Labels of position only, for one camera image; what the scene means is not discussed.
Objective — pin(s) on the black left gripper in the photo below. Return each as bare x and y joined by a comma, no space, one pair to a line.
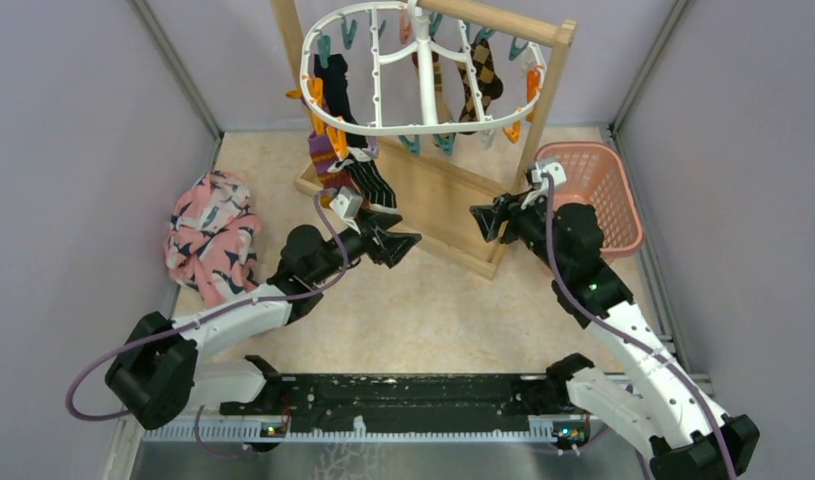
393,245

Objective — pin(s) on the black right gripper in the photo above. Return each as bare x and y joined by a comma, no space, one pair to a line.
491,216

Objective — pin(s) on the teal clothespin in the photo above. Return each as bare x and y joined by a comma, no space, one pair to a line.
445,142
411,143

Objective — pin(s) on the lilac clothespin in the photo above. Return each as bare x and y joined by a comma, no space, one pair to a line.
372,147

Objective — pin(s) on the maroon purple striped sock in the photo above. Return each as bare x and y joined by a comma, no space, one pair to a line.
323,157

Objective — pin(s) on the white plastic sock hanger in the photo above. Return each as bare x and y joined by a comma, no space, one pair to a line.
548,43

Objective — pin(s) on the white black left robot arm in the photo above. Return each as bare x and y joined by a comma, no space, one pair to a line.
166,366

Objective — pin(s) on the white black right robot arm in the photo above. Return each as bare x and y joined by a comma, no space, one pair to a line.
674,426

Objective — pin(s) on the wooden hanger stand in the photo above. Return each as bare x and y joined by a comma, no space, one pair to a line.
433,194

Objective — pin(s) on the black white striped sock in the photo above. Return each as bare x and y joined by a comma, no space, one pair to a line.
375,189

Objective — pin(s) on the pink laundry basket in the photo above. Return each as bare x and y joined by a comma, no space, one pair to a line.
595,176

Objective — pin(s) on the brown argyle sock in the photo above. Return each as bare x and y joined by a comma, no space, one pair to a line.
490,85

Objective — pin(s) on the orange clothespin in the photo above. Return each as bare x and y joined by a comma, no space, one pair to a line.
315,88
533,78

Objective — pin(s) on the pink navy patterned cloth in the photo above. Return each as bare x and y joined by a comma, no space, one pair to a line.
209,246

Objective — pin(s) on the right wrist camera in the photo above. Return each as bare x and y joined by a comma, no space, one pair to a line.
544,177

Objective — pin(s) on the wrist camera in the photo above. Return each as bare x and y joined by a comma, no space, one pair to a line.
346,204
544,177

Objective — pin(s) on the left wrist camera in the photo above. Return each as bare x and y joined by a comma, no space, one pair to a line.
346,204

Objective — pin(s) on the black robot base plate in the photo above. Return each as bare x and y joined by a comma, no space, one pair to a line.
390,404

